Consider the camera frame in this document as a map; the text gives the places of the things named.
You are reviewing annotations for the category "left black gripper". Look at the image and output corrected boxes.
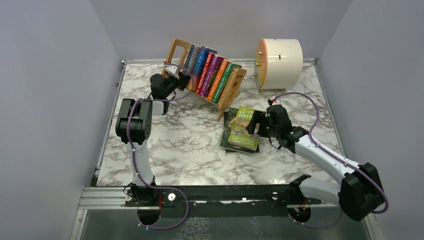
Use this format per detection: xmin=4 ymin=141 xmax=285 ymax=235
xmin=162 ymin=71 xmax=190 ymax=98

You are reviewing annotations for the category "wooden book rack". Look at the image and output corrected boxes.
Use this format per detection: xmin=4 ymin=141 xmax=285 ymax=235
xmin=161 ymin=38 xmax=247 ymax=121

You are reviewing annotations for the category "lime green 65-storey treehouse book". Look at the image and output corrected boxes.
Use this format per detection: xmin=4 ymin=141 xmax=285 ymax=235
xmin=228 ymin=106 xmax=259 ymax=151

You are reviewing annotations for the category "orange Huckleberry Finn book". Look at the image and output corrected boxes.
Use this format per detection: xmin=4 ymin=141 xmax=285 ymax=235
xmin=224 ymin=68 xmax=241 ymax=104

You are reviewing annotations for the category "blue sunset cover book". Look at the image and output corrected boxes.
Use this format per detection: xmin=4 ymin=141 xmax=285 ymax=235
xmin=187 ymin=46 xmax=218 ymax=91

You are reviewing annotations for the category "red 13-storey treehouse book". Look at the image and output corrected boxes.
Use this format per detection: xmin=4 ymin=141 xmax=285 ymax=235
xmin=195 ymin=52 xmax=216 ymax=95

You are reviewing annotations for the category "green 104-storey treehouse book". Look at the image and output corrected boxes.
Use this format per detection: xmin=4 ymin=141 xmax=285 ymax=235
xmin=211 ymin=62 xmax=242 ymax=104

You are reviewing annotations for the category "orange 78-storey treehouse book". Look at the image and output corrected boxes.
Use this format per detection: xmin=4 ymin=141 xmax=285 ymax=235
xmin=207 ymin=58 xmax=229 ymax=102

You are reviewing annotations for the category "purple 117-storey treehouse book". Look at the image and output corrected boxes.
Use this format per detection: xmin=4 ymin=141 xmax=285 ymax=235
xmin=199 ymin=55 xmax=224 ymax=97

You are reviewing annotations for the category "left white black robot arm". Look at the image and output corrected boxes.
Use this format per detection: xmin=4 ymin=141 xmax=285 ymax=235
xmin=115 ymin=73 xmax=191 ymax=206

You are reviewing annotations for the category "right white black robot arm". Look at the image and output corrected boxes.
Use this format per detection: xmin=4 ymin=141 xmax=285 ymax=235
xmin=246 ymin=104 xmax=387 ymax=221

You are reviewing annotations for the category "black bottom book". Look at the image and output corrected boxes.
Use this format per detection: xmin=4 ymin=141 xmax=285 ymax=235
xmin=220 ymin=111 xmax=260 ymax=154

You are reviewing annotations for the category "dark green forest cover book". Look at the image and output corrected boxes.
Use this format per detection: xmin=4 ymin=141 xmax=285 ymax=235
xmin=220 ymin=107 xmax=238 ymax=154

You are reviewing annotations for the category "white cylindrical drum box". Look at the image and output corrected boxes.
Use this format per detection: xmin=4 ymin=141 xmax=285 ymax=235
xmin=253 ymin=38 xmax=304 ymax=93

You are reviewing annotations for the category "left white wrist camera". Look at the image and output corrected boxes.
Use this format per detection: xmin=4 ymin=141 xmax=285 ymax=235
xmin=164 ymin=62 xmax=181 ymax=80

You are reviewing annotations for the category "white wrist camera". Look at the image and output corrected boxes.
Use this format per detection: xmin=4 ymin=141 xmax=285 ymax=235
xmin=164 ymin=62 xmax=181 ymax=80
xmin=267 ymin=96 xmax=282 ymax=106

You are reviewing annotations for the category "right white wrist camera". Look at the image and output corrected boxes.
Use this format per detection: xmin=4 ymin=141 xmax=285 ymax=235
xmin=267 ymin=96 xmax=282 ymax=106

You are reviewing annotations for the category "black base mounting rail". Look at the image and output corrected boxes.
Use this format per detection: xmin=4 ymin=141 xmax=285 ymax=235
xmin=124 ymin=184 xmax=321 ymax=219

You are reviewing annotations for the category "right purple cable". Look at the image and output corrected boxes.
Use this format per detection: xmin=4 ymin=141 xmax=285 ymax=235
xmin=267 ymin=92 xmax=390 ymax=230

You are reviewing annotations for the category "aluminium table frame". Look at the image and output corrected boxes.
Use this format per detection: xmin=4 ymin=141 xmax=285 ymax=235
xmin=69 ymin=57 xmax=385 ymax=240

